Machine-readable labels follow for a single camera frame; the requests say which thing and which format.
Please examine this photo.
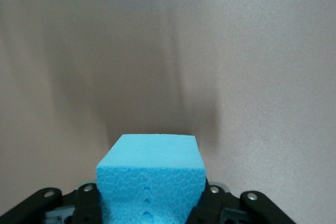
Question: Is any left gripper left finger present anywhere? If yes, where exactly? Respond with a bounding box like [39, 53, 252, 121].
[0, 182, 104, 224]

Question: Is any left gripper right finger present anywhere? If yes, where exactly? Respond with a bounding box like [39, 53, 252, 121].
[187, 182, 295, 224]

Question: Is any blue foam cube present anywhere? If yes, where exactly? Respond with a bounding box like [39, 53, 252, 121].
[96, 134, 207, 224]

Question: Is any brown paper table cover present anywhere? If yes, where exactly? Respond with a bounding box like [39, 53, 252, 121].
[0, 0, 336, 224]

